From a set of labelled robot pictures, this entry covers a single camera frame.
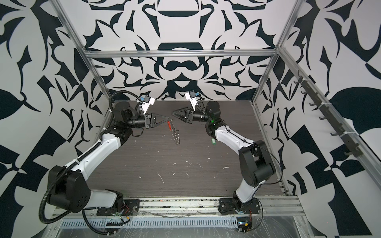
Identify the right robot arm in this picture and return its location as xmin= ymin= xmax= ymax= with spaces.
xmin=172 ymin=101 xmax=276 ymax=210

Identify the aluminium front rail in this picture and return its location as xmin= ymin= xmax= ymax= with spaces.
xmin=52 ymin=194 xmax=306 ymax=221

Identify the left black corrugated cable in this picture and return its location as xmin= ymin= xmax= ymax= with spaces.
xmin=38 ymin=166 xmax=72 ymax=224

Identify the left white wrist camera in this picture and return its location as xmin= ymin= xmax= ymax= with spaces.
xmin=140 ymin=95 xmax=155 ymax=115

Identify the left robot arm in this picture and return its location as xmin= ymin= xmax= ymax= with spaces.
xmin=38 ymin=101 xmax=171 ymax=224

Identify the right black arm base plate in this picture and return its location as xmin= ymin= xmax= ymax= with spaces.
xmin=218 ymin=198 xmax=261 ymax=215

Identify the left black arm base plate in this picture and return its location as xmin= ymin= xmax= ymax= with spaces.
xmin=96 ymin=199 xmax=141 ymax=216

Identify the right small circuit board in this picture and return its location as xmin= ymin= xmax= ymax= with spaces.
xmin=237 ymin=218 xmax=253 ymax=233

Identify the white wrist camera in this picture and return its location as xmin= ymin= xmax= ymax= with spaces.
xmin=185 ymin=91 xmax=199 ymax=111
xmin=140 ymin=95 xmax=155 ymax=115

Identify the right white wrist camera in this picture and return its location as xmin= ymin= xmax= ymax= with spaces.
xmin=185 ymin=91 xmax=199 ymax=111

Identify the aluminium frame back bar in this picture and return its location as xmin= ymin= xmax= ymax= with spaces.
xmin=84 ymin=49 xmax=276 ymax=59

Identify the grey hook rack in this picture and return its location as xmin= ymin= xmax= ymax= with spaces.
xmin=294 ymin=70 xmax=364 ymax=158

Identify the white slotted cable duct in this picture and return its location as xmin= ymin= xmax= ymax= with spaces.
xmin=61 ymin=217 xmax=238 ymax=229

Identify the silver key ring chain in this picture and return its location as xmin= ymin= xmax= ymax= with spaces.
xmin=167 ymin=116 xmax=181 ymax=146

